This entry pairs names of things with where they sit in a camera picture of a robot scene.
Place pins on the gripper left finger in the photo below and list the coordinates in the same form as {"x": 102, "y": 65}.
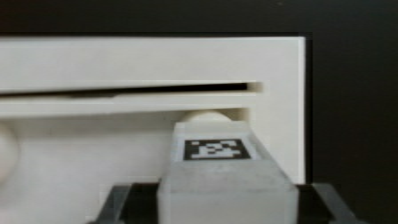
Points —
{"x": 131, "y": 207}

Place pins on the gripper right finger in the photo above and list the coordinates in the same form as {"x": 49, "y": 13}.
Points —
{"x": 323, "y": 206}

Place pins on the white leg with tag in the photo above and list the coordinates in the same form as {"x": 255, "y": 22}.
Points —
{"x": 225, "y": 186}

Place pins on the white square tabletop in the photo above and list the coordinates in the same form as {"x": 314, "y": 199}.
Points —
{"x": 93, "y": 143}

